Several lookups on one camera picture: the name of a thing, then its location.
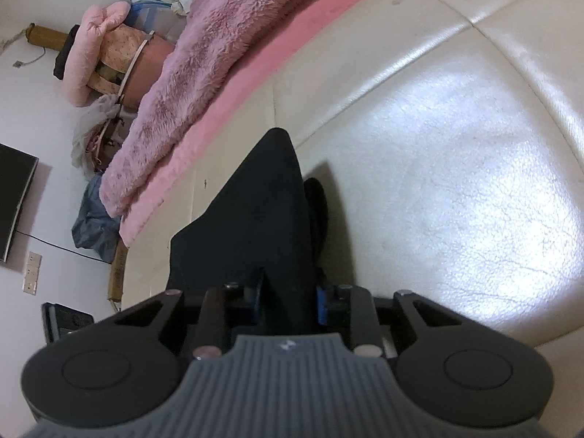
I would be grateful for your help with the pink plush cushion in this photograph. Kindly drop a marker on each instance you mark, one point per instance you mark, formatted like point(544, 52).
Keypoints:
point(86, 50)

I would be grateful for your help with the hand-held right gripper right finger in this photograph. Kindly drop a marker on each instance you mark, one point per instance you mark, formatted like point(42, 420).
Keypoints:
point(320, 304)

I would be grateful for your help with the black box device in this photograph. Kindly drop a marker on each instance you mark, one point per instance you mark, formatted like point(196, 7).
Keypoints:
point(66, 324)

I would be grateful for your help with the black pants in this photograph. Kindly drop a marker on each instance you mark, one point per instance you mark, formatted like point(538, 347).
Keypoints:
point(255, 219)

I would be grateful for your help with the white wall outlet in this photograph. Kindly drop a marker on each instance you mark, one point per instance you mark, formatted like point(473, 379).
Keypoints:
point(32, 273)

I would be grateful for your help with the light blue bag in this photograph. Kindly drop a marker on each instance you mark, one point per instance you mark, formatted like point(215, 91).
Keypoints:
point(153, 16)

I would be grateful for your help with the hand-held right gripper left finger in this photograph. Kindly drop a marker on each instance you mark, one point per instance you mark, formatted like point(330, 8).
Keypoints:
point(258, 293)

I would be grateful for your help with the pink fluffy blanket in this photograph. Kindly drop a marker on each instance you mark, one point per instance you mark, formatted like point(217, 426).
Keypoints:
point(191, 77)

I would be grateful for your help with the translucent white plastic bag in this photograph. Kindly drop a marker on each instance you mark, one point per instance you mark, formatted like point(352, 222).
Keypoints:
point(89, 127)

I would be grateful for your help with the pink bed sheet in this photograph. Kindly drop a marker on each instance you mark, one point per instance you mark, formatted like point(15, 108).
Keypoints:
point(273, 54)

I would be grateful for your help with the brown rolled mat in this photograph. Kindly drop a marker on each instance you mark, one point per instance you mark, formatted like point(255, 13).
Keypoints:
point(48, 36)

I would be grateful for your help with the black monitor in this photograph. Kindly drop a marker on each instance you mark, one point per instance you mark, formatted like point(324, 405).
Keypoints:
point(13, 200)

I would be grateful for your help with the grey plastic bag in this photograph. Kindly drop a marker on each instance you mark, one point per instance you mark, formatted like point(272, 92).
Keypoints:
point(93, 223)

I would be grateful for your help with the black cloth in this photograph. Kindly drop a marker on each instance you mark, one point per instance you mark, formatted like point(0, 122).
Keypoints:
point(64, 59)

